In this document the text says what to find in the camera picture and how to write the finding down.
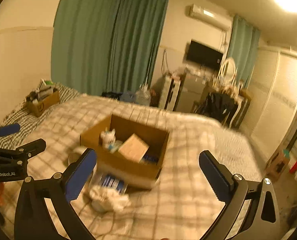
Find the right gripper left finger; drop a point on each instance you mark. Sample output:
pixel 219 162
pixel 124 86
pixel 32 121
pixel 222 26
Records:
pixel 32 217

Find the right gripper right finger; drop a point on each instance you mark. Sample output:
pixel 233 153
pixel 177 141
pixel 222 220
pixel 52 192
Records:
pixel 262 219

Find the white tissue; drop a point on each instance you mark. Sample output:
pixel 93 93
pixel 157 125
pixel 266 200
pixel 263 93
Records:
pixel 105 199

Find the clear jar blue label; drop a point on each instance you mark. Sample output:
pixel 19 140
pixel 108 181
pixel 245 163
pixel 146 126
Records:
pixel 109 181

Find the large cardboard box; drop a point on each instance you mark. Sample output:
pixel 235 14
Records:
pixel 142 175

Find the tape roll with holder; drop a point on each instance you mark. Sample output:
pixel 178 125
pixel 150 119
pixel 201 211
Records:
pixel 75 154

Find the small wooden stool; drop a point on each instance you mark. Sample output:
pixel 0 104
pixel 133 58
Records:
pixel 277 163

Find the small cardboard box with items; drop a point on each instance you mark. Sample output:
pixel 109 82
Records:
pixel 42 98

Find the white toy figure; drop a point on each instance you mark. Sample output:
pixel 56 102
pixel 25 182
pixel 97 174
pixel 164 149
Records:
pixel 108 140

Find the chair with black clothes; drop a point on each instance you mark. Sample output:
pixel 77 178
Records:
pixel 228 111

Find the plaid bed blanket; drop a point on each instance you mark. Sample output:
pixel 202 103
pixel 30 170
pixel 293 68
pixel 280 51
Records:
pixel 182 205

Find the small brown carton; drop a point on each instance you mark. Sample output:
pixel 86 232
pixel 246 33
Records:
pixel 134 148

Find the white wardrobe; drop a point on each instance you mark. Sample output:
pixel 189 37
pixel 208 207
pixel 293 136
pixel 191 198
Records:
pixel 273 108

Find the green curtain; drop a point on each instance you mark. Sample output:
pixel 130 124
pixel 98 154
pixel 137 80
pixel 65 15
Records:
pixel 244 42
pixel 106 45

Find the grey mini fridge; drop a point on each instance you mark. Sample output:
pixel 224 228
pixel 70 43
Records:
pixel 191 90

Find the large water bottle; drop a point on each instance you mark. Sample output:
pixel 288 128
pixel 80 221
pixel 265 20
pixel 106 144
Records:
pixel 143 96

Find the white oval mirror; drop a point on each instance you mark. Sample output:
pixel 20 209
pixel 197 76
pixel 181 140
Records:
pixel 227 72

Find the white drawer cabinet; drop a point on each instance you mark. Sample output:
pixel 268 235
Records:
pixel 169 92

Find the white air conditioner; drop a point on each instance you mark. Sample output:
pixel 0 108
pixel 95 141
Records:
pixel 211 18

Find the black wall television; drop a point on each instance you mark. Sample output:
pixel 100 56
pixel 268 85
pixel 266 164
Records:
pixel 204 55

